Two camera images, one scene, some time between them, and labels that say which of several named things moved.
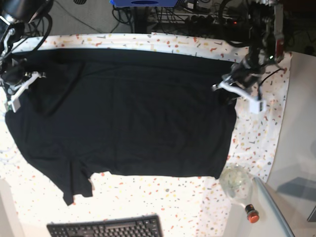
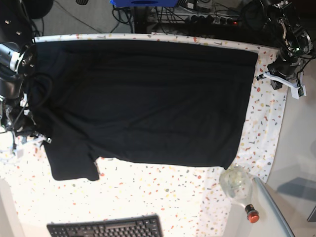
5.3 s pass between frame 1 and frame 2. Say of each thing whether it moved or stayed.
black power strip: stayed
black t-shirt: moved
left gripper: moved
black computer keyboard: stayed
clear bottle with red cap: stayed
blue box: stayed
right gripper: moved
